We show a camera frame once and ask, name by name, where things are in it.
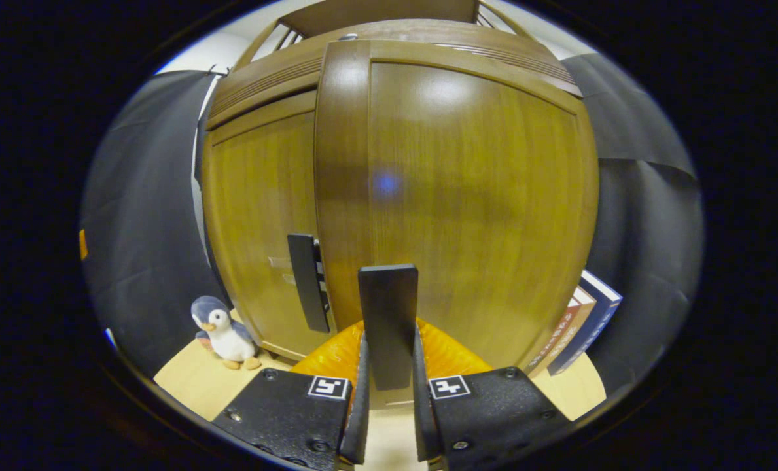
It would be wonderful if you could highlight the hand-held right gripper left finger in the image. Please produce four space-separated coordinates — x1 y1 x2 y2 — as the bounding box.
211 324 371 471

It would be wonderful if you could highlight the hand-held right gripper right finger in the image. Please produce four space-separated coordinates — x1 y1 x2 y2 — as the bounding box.
412 319 571 471

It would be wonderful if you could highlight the black door handle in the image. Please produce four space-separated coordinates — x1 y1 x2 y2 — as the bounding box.
358 264 420 392
287 234 331 334

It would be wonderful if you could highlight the wooden cabinet door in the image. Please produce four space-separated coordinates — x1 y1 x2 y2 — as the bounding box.
315 39 601 410
202 90 338 362

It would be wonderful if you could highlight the wooden double-door shoe cabinet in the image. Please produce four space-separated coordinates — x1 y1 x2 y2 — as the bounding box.
196 0 601 410

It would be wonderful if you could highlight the wooden cabinet drawer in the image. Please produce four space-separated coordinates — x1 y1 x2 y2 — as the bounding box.
206 18 584 130

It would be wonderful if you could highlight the penguin plush toy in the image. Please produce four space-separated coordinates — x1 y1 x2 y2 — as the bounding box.
190 296 262 371

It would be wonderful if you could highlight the brown book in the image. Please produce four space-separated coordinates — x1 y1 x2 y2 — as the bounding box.
526 287 595 375

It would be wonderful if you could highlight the dark blue book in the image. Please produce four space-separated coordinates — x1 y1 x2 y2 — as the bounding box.
547 269 624 377

